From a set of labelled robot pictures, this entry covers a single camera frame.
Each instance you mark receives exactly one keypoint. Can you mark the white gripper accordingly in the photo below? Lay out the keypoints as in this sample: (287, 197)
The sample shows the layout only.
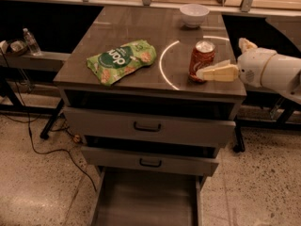
(251, 67)

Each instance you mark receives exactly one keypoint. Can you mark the red coke can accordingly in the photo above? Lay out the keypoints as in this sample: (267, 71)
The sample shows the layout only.
(202, 56)

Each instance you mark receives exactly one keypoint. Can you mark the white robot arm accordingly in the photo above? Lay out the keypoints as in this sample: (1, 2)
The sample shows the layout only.
(287, 64)

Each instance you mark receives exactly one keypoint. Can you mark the middle grey drawer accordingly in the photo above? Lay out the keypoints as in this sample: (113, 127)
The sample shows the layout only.
(150, 161)

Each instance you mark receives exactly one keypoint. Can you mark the grey drawer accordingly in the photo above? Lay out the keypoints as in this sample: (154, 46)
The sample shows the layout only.
(173, 130)
(150, 161)
(128, 197)

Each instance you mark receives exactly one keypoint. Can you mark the grey drawer cabinet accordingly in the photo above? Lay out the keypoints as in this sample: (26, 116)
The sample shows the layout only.
(162, 89)

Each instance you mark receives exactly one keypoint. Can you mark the top grey drawer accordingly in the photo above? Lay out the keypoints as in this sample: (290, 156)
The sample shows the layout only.
(173, 130)

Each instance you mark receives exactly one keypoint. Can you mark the bottom grey drawer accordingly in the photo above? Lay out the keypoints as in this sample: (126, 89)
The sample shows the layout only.
(128, 197)

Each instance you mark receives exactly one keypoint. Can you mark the white bowl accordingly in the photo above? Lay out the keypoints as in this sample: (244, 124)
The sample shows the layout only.
(193, 15)

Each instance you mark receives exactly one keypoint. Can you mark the green chip bag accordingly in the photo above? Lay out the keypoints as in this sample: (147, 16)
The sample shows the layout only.
(111, 66)

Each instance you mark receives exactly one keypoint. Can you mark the grey side shelf left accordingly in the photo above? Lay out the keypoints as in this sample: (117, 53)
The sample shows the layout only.
(48, 61)

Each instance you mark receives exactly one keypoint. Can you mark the clear water bottle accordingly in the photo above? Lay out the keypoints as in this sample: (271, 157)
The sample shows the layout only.
(31, 43)

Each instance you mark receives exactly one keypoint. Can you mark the small dark bowl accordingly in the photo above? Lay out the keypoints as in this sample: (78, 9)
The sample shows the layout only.
(16, 48)

